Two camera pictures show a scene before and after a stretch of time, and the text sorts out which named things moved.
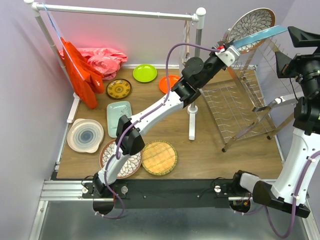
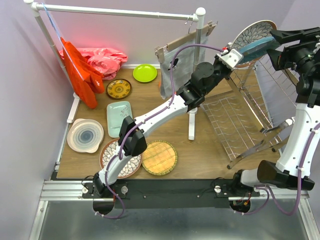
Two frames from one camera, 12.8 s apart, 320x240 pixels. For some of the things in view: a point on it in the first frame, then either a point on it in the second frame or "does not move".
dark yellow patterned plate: x=119 y=88 does not move
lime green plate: x=145 y=73 does not move
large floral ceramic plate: x=254 y=20 -> x=251 y=33
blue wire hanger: x=62 y=41 does not move
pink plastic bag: x=106 y=61 does not move
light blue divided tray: x=115 y=110 does not move
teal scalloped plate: x=258 y=35 -> x=254 y=50
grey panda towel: x=182 y=49 -> x=178 y=67
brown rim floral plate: x=129 y=168 does not move
